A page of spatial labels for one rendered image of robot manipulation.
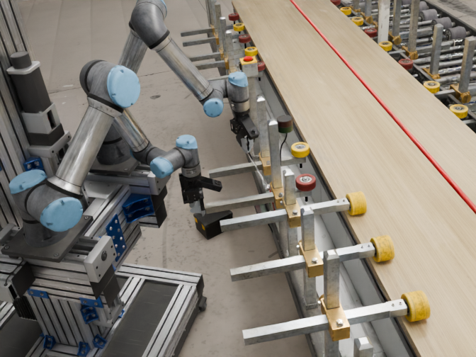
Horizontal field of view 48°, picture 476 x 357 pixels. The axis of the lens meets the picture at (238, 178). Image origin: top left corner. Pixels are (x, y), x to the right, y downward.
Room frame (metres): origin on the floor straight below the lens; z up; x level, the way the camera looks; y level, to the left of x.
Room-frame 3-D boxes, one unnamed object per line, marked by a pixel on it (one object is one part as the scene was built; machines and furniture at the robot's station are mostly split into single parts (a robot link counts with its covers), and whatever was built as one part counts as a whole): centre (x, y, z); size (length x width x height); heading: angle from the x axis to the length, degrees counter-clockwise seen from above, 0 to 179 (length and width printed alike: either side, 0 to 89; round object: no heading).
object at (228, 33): (3.03, -0.05, 0.88); 0.03 x 0.03 x 0.48; 5
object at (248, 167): (1.99, -0.09, 0.84); 0.43 x 0.03 x 0.04; 95
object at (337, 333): (1.02, -0.22, 0.95); 0.13 x 0.06 x 0.05; 5
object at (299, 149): (2.01, -0.29, 0.85); 0.08 x 0.08 x 0.11
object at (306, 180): (1.76, -0.27, 0.85); 0.08 x 0.08 x 0.11
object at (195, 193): (1.72, 0.18, 0.97); 0.09 x 0.08 x 0.12; 95
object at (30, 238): (1.44, 0.66, 1.09); 0.15 x 0.15 x 0.10
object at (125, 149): (1.90, 0.49, 1.09); 0.15 x 0.15 x 0.10
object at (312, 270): (1.27, -0.20, 0.95); 0.13 x 0.06 x 0.05; 5
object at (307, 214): (1.29, -0.20, 0.88); 0.03 x 0.03 x 0.48; 5
